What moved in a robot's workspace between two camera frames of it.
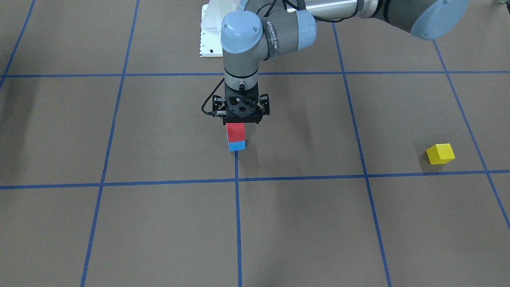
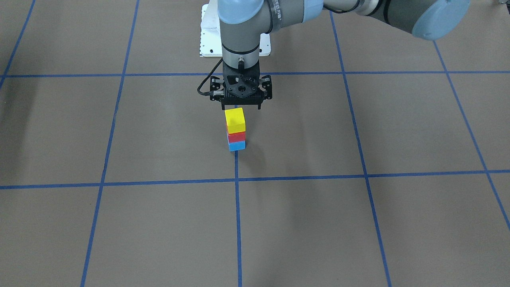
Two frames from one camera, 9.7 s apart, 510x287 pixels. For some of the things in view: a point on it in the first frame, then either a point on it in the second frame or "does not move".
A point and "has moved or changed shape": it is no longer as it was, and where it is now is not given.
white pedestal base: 212,16 does not move
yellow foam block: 440,154 has moved or changed shape
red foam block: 236,132 does not move
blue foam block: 237,146 does not move
